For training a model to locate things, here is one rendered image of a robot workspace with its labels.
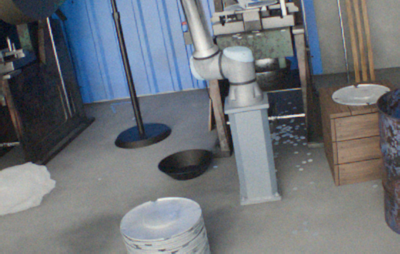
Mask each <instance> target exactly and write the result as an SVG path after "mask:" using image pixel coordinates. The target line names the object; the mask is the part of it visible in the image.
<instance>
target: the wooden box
mask: <svg viewBox="0 0 400 254"><path fill-rule="evenodd" d="M362 84H376V85H378V86H384V87H387V88H388V89H390V90H394V89H396V87H395V86H394V85H393V83H392V82H390V80H388V79H387V80H386V79H384V80H379V81H372V82H368V81H367V82H363V83H355V84H350V85H347V84H346V85H341V86H333V87H328V88H319V99H320V106H321V118H322V131H323V137H324V150H325V153H326V159H327V161H328V163H329V166H330V170H331V174H332V176H333V178H334V183H335V186H338V185H340V186H341V185H347V184H352V183H360V182H363V181H373V180H379V179H382V178H383V174H382V162H381V149H380V147H379V140H380V137H379V119H378V113H377V107H376V104H369V103H367V105H359V106H352V105H345V104H341V103H337V102H335V100H334V99H333V97H332V96H333V94H334V93H335V92H336V91H338V90H339V89H341V88H344V87H347V86H354V87H356V88H358V87H357V86H358V85H362ZM337 162H338V165H337ZM338 169H339V170H338Z"/></svg>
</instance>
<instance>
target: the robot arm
mask: <svg viewBox="0 0 400 254"><path fill-rule="evenodd" d="M179 1H180V4H181V7H182V10H183V13H184V16H185V17H184V18H185V22H186V25H187V28H188V30H189V35H190V37H191V41H192V44H193V47H194V51H193V52H192V56H191V58H190V64H191V65H190V68H191V72H192V73H193V75H194V76H195V77H196V78H197V79H198V80H206V81H209V80H214V79H223V78H228V79H229V84H230V88H229V97H228V101H229V105H230V106H250V105H254V104H255V103H258V102H260V101H262V100H263V99H264V97H263V93H262V91H261V89H260V87H259V85H258V83H257V82H256V73H255V68H254V57H253V55H252V51H251V50H250V49H248V48H246V47H238V46H230V47H228V48H225V49H224V51H222V52H220V50H219V47H218V46H217V45H216V44H214V42H213V39H212V36H211V31H210V28H209V25H208V21H207V18H206V14H205V11H204V7H203V4H202V2H201V0H179ZM233 1H235V2H236V3H237V4H238V5H239V6H241V7H242V8H244V9H246V8H248V2H250V1H251V0H233Z"/></svg>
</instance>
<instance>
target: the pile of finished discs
mask: <svg viewBox="0 0 400 254"><path fill-rule="evenodd" d="M357 87H358V88H356V87H354V86H347V87H344V88H341V89H339V90H338V91H336V92H335V93H334V94H333V96H332V97H333V99H334V100H335V102H337V103H341V104H345V105H352V106H359V105H367V103H369V104H375V103H376V101H377V99H378V98H379V97H380V96H382V95H383V94H385V93H386V92H385V91H390V89H388V88H387V87H384V86H378V85H376V84H362V85H358V86H357ZM335 98H338V99H335Z"/></svg>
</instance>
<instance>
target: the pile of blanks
mask: <svg viewBox="0 0 400 254"><path fill-rule="evenodd" d="M121 229H123V228H121V227H120V231H121ZM121 234H122V236H123V239H124V242H125V243H126V247H127V252H128V254H211V252H210V247H209V242H208V238H207V234H206V228H205V225H204V217H203V215H202V212H201V217H200V219H199V221H198V223H197V224H196V225H195V226H193V227H192V228H190V229H189V230H187V231H186V232H185V233H183V234H180V235H178V236H175V237H173V238H170V239H169V238H167V240H158V241H151V242H143V241H140V240H134V239H131V238H129V237H127V236H125V235H124V234H123V233H122V232H121Z"/></svg>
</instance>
